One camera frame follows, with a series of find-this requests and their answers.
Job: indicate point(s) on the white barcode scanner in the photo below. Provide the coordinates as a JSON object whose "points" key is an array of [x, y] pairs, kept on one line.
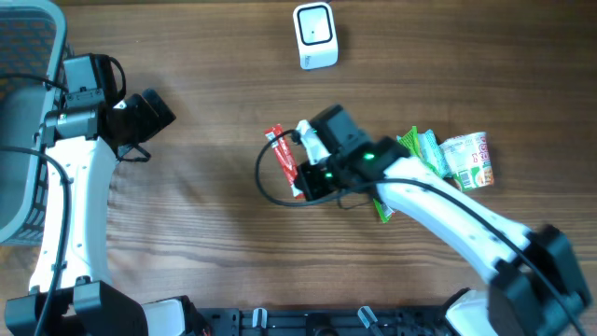
{"points": [[316, 35]]}

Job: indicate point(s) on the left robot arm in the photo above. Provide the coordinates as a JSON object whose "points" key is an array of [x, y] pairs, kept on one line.
{"points": [[70, 292]]}

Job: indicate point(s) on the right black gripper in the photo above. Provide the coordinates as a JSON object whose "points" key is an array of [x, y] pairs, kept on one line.
{"points": [[306, 179]]}

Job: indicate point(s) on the cup noodle container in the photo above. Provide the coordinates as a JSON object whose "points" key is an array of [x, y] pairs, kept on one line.
{"points": [[469, 160]]}

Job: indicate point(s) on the light blue tissue pack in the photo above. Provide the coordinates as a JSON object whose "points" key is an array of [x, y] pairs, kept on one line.
{"points": [[433, 155]]}

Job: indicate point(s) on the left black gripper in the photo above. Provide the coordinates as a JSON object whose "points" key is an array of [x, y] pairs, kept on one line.
{"points": [[152, 122]]}

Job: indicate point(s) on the green gummy candy bag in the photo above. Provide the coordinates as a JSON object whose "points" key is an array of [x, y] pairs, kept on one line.
{"points": [[412, 143]]}

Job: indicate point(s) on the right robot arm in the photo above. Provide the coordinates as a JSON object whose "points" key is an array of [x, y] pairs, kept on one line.
{"points": [[534, 282]]}

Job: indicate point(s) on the grey plastic shopping basket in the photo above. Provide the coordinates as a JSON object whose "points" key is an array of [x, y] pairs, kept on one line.
{"points": [[33, 45]]}

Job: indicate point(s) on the red snack bar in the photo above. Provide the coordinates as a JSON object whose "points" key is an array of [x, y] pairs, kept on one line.
{"points": [[288, 165]]}

